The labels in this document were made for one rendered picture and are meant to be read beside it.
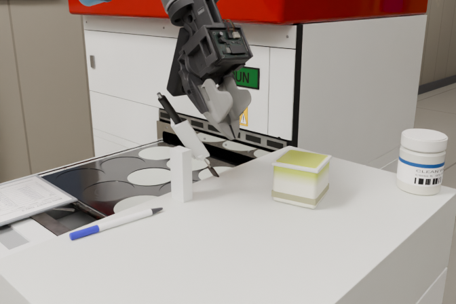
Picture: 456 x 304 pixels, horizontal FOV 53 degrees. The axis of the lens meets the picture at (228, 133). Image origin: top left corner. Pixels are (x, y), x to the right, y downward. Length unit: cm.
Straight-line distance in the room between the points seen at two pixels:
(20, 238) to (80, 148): 231
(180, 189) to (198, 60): 20
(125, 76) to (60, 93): 149
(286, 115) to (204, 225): 41
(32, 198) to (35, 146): 209
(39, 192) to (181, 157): 25
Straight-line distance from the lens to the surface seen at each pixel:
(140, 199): 91
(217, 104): 65
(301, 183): 71
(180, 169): 72
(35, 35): 279
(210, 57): 64
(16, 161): 286
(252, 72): 104
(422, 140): 79
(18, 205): 78
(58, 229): 88
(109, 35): 145
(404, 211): 75
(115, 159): 114
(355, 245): 64
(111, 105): 150
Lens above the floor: 128
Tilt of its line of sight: 17 degrees down
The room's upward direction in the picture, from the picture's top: straight up
